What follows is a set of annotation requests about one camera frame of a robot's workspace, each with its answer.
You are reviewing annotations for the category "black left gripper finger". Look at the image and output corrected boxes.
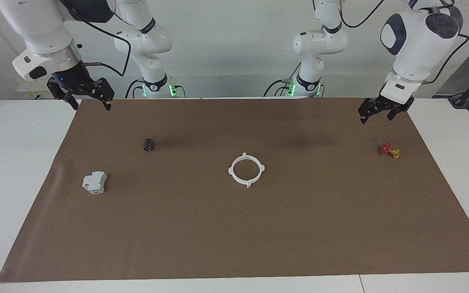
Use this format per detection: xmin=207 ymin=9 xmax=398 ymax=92
xmin=358 ymin=98 xmax=381 ymax=124
xmin=387 ymin=100 xmax=414 ymax=121

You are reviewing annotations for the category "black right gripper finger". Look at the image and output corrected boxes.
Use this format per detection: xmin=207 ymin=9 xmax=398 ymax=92
xmin=46 ymin=79 xmax=79 ymax=110
xmin=91 ymin=77 xmax=115 ymax=111

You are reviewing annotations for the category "white half-ring pipe clamp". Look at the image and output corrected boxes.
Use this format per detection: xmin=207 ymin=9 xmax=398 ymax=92
xmin=228 ymin=154 xmax=251 ymax=188
xmin=243 ymin=152 xmax=266 ymax=188

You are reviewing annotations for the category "grey circuit breaker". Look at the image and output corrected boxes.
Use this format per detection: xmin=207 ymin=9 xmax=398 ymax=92
xmin=82 ymin=171 xmax=108 ymax=195

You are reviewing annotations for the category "brown paper table mat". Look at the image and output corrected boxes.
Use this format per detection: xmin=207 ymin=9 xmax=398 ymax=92
xmin=0 ymin=97 xmax=469 ymax=283

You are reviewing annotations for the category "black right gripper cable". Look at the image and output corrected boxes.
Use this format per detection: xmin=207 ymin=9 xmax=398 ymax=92
xmin=66 ymin=0 xmax=132 ymax=77

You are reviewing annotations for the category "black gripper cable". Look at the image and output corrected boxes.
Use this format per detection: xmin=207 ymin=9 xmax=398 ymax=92
xmin=338 ymin=0 xmax=469 ymax=85
xmin=66 ymin=0 xmax=132 ymax=77

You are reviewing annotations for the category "black base cable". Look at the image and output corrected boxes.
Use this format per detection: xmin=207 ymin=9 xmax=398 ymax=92
xmin=263 ymin=61 xmax=302 ymax=97
xmin=125 ymin=79 xmax=145 ymax=99

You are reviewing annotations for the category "white wall socket box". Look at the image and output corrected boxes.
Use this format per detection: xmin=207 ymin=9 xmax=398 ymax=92
xmin=16 ymin=79 xmax=54 ymax=99

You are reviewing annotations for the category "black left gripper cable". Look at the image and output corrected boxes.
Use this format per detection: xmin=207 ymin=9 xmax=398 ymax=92
xmin=338 ymin=0 xmax=469 ymax=85

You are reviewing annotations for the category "brass valve with red handle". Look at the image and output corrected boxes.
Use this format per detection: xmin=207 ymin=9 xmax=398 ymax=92
xmin=379 ymin=142 xmax=401 ymax=159

